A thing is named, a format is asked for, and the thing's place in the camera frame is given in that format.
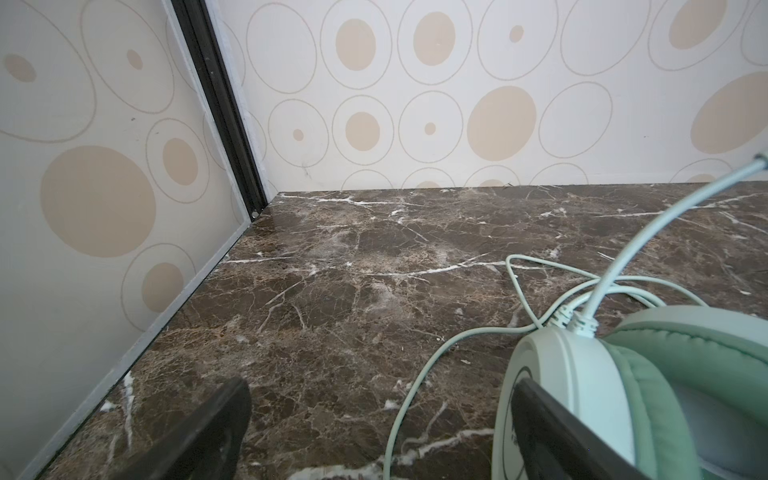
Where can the black corner frame post left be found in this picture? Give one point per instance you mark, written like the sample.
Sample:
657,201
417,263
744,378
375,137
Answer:
207,50

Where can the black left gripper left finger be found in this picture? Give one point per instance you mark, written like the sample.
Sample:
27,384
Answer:
206,444

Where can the mint green headphones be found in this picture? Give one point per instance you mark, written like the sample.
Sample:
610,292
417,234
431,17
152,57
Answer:
678,391

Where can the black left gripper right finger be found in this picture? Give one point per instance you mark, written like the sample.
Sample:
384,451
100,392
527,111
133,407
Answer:
554,444

